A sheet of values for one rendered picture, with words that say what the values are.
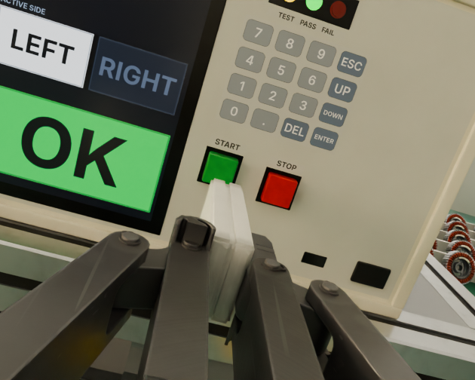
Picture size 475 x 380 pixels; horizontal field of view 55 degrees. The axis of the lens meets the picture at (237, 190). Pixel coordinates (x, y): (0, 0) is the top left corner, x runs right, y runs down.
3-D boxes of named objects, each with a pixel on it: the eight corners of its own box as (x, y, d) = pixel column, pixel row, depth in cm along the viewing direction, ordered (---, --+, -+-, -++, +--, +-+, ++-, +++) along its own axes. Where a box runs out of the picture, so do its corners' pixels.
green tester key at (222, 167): (230, 189, 27) (239, 161, 27) (200, 181, 27) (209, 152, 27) (229, 184, 28) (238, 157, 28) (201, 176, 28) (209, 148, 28)
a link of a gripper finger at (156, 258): (190, 327, 13) (89, 304, 13) (196, 253, 18) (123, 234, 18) (204, 283, 13) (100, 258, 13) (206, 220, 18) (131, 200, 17)
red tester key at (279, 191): (289, 209, 28) (298, 182, 27) (261, 201, 28) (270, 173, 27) (286, 203, 29) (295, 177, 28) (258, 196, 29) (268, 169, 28)
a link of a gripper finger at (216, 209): (207, 321, 15) (185, 316, 15) (209, 238, 22) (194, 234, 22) (233, 242, 15) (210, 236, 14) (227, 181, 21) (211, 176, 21)
